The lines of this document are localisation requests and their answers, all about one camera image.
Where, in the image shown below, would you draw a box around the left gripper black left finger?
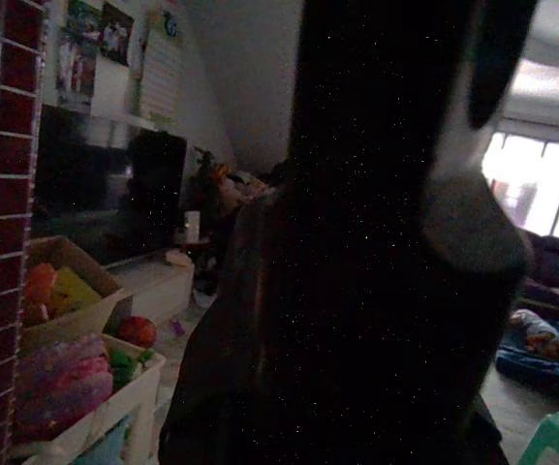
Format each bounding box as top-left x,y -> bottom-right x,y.
288,0 -> 474,195

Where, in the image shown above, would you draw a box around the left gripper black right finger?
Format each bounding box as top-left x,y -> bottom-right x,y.
467,0 -> 537,130

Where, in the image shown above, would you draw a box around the bright window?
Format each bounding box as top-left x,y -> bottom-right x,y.
481,129 -> 559,239

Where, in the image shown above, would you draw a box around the plush toy pile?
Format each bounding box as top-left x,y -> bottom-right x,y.
190,148 -> 283,217

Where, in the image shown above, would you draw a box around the white cup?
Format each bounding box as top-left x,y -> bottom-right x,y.
183,209 -> 202,244

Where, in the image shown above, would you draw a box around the dark purple sofa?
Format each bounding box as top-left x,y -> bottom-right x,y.
518,227 -> 559,319

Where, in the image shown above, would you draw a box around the black flat television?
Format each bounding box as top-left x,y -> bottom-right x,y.
34,104 -> 188,266

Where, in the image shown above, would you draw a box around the white low cabinet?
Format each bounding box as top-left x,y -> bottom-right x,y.
107,250 -> 197,322

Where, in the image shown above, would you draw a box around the blue baby mattress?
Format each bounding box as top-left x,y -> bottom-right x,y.
495,308 -> 559,394

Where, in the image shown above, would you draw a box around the red ball toy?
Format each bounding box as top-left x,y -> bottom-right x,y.
116,315 -> 158,348

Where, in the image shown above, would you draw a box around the brown cardboard toy box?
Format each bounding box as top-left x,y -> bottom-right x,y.
20,235 -> 134,351

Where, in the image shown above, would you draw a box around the yellow toy block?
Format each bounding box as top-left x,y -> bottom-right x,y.
49,266 -> 102,317

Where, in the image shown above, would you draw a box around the green toy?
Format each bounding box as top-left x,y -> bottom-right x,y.
108,347 -> 155,389

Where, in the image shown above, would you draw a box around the orange toy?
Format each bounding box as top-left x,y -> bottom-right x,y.
23,263 -> 60,317

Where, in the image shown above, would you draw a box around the green plastic stool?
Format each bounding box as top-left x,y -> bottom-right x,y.
516,411 -> 559,465

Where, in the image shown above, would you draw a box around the white plastic toy basket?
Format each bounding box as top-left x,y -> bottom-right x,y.
10,332 -> 168,465

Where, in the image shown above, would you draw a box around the pink purple toy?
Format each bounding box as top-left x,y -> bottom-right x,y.
13,334 -> 115,441

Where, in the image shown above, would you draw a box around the white slatted wall board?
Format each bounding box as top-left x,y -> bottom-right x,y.
136,26 -> 189,123

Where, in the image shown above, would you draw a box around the wall photo posters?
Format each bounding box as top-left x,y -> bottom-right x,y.
55,0 -> 136,107

